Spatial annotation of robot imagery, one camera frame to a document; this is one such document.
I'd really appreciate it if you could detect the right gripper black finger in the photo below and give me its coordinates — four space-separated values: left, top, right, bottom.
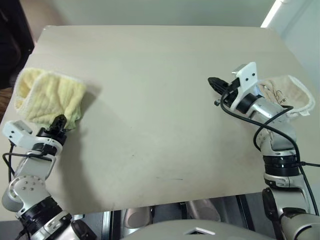
207 76 230 88
210 83 228 96

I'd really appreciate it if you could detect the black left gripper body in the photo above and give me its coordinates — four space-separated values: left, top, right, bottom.
36 126 68 146

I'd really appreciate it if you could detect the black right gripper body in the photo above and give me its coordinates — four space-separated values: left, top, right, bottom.
214 79 241 107

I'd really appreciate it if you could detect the pale yellow towel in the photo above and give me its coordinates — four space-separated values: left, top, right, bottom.
13 67 88 131

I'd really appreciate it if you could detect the folded beige towel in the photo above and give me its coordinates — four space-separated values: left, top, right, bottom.
257 74 316 118

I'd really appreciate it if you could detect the black office chair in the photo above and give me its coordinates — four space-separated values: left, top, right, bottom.
0 0 36 90

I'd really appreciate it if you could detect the black table leg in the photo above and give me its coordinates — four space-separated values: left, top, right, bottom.
102 211 124 240
236 194 266 234

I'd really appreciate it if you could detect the grey rounded shape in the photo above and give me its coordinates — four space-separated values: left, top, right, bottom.
186 198 222 222
123 206 155 230

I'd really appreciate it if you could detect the grey robot torso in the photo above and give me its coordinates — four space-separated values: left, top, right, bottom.
122 219 273 240

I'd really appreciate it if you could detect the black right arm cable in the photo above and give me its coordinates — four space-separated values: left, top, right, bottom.
219 82 320 218

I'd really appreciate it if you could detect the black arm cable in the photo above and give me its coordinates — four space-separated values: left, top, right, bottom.
1 141 54 186
219 82 320 218

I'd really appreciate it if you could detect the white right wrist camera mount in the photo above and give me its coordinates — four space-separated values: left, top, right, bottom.
231 61 259 111

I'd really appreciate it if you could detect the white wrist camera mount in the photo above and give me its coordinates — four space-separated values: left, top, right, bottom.
231 61 259 111
2 120 63 156

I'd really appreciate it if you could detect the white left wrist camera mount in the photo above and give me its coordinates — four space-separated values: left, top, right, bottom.
2 120 63 156

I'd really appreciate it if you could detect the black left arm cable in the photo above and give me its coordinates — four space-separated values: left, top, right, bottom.
1 141 54 186

